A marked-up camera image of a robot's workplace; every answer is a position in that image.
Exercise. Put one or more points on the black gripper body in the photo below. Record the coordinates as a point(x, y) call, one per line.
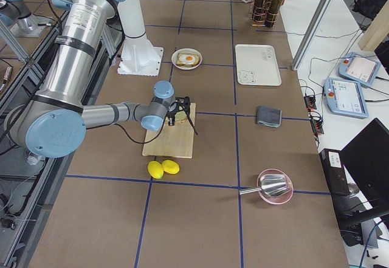
point(171, 117)

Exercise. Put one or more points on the toast bread slice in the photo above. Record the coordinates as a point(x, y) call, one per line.
point(180, 117)

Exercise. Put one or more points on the white round plate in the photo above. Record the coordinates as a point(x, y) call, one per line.
point(186, 50)

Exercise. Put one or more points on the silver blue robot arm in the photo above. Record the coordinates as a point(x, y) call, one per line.
point(55, 123)
point(21, 22)

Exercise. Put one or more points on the white bear serving tray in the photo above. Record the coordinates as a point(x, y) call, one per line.
point(256, 65)

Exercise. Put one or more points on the wooden cutting board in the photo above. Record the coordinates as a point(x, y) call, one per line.
point(174, 141)

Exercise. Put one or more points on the yellow lemon right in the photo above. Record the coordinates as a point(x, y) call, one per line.
point(170, 167)

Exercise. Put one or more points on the yellow lemon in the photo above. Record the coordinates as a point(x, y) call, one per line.
point(170, 167)
point(155, 169)

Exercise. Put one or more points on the yellow lemon left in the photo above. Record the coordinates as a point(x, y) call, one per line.
point(155, 169)

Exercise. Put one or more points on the bread with fried egg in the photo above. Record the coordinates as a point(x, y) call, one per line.
point(187, 59)

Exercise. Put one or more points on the grey folded cloth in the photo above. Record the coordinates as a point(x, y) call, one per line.
point(268, 116)

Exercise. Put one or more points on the metal scoop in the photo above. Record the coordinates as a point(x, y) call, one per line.
point(270, 185)

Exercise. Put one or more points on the pink bowl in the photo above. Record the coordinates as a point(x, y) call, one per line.
point(284, 198)

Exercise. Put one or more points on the dark wine bottle right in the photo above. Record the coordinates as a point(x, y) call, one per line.
point(272, 13)

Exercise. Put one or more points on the black computer box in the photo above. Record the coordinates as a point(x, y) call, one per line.
point(334, 172)

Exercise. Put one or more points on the blue teach pendant near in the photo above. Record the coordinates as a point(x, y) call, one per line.
point(345, 97)

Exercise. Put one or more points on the blue teach pendant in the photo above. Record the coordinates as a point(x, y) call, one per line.
point(359, 68)
point(345, 97)

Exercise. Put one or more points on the blue teach pendant far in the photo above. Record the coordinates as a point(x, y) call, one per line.
point(359, 68)

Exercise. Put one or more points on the black monitor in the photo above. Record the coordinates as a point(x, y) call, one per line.
point(366, 159)

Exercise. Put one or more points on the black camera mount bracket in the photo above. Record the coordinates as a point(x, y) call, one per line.
point(183, 104)

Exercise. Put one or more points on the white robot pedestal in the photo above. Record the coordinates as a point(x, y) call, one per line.
point(138, 56)

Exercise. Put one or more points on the copper wire bottle rack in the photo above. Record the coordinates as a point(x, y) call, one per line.
point(266, 6)

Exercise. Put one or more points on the aluminium frame post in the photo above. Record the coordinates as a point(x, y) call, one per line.
point(317, 17)

